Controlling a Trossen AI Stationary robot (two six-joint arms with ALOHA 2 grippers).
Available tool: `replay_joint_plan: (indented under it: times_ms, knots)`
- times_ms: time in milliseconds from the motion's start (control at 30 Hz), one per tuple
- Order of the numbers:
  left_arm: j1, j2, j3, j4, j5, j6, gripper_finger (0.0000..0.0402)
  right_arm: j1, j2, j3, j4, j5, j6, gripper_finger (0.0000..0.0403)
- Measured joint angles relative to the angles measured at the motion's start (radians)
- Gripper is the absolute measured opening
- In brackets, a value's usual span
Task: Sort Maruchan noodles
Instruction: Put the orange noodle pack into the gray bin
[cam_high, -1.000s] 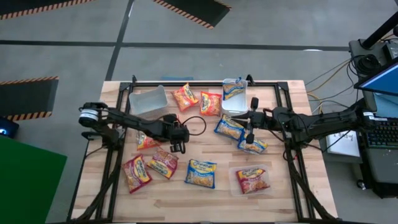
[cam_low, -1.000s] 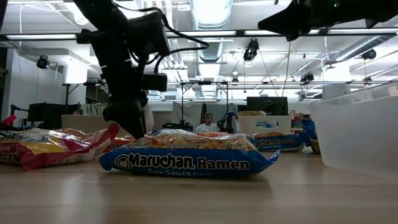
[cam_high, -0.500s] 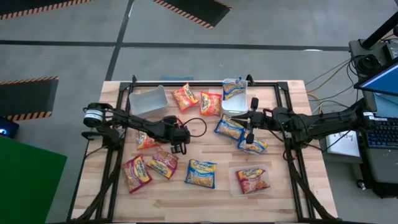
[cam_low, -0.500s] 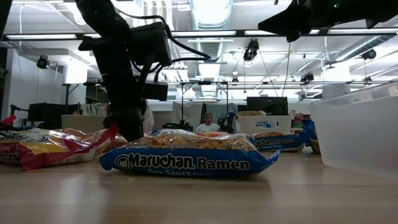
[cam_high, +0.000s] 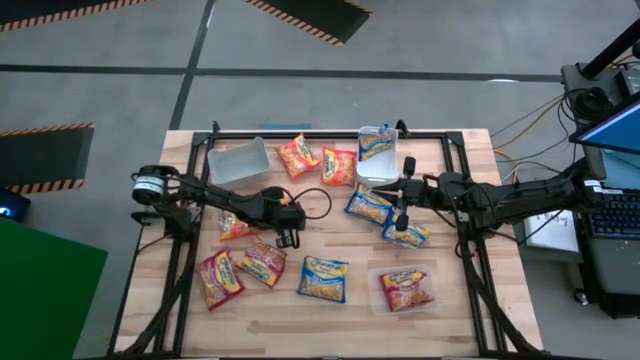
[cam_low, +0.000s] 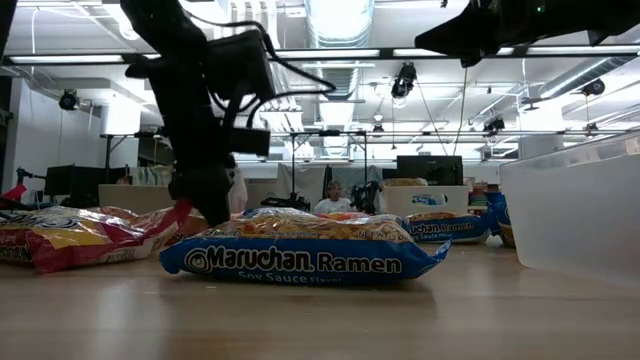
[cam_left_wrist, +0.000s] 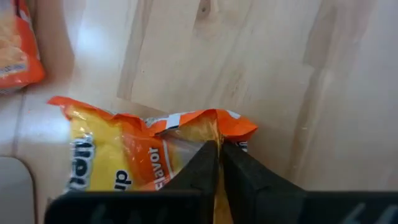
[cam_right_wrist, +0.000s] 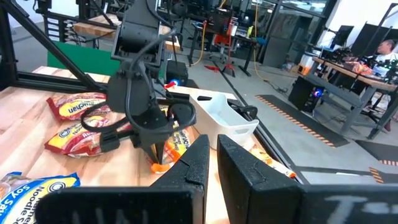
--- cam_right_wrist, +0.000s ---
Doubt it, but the grey cabinet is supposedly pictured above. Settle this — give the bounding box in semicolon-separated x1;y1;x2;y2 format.
262;12;313;69

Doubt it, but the wooden work table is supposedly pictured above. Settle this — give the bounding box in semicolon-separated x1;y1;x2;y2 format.
306;55;398;141

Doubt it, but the red Maruchan ramen pack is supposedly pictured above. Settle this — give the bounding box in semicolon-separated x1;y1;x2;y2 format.
46;92;108;122
44;115;133;158

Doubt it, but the green board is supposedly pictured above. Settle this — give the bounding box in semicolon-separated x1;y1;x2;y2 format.
46;41;165;78

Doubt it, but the black hazard-striped floor mat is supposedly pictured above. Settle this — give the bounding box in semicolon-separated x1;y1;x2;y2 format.
368;166;398;185
355;139;398;166
254;94;351;149

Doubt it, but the black drawer cabinet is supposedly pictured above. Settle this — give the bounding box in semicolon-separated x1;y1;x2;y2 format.
43;15;77;43

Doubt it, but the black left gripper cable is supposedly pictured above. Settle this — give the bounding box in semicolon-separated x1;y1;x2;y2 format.
80;30;175;134

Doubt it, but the blue Maruchan ramen pack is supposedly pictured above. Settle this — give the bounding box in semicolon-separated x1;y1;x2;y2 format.
0;171;81;224

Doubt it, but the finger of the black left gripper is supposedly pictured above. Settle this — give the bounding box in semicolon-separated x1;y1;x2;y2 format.
143;141;155;162
154;139;169;165

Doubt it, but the orange Maruchan ramen pack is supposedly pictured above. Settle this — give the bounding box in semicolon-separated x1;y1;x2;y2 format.
150;123;191;174
248;144;297;179

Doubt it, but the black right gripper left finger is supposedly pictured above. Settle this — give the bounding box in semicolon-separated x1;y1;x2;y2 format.
35;134;211;224

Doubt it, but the black monitor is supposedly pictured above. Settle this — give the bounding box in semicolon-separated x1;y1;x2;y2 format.
331;24;355;47

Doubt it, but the light grey plastic bin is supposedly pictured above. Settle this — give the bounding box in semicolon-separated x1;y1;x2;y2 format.
169;85;259;151

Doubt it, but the black computer with blue light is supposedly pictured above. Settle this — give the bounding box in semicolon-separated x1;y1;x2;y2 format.
165;60;190;87
288;76;325;113

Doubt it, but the black equipment case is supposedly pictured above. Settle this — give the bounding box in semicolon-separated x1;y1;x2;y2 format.
206;7;233;37

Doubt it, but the wooden workbench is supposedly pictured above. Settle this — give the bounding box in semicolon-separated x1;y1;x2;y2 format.
73;14;181;52

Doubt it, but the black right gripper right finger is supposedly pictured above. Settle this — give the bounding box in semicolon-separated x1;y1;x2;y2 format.
217;134;398;224

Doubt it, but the person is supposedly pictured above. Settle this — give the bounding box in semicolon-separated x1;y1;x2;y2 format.
374;39;398;63

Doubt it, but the black panel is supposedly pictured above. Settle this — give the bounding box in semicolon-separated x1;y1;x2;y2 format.
351;21;398;58

